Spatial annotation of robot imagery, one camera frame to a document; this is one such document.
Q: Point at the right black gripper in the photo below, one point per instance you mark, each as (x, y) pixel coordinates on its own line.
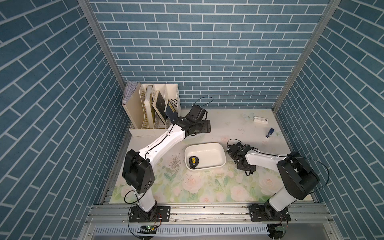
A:
(249, 169)

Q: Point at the floral table mat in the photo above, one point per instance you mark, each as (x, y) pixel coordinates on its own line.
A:
(174, 183)

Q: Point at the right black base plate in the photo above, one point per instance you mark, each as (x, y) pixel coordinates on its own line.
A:
(260, 213)

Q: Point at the cream file organizer rack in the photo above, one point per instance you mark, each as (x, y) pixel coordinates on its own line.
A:
(133, 104)

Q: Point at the white oval storage box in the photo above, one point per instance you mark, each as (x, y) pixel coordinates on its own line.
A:
(211, 155)

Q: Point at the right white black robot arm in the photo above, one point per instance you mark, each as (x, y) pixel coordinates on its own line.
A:
(298, 177)

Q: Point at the aluminium rail frame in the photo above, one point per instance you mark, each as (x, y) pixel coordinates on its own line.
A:
(207, 221)

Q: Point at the dark blue booklet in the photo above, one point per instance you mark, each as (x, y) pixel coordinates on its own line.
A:
(171, 112)

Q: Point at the green circuit board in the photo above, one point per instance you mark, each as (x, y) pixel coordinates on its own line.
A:
(147, 230)

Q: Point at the black cover book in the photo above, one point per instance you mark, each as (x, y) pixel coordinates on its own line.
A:
(159, 105)

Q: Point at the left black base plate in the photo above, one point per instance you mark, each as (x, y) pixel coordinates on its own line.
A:
(156, 214)

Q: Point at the white rectangular remote box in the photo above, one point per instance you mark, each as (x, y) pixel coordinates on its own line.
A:
(260, 120)

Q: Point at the small blue bottle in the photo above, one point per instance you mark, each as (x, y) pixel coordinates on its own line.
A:
(270, 132)

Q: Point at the white book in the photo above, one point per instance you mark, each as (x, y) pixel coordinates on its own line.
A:
(148, 103)

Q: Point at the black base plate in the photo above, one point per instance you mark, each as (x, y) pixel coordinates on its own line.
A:
(260, 213)
(156, 214)

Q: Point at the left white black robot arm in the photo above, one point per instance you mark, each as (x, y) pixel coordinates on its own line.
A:
(138, 169)

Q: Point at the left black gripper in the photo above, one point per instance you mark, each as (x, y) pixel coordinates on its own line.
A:
(206, 126)

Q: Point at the black yellow tape measure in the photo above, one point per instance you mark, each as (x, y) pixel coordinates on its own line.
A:
(193, 162)

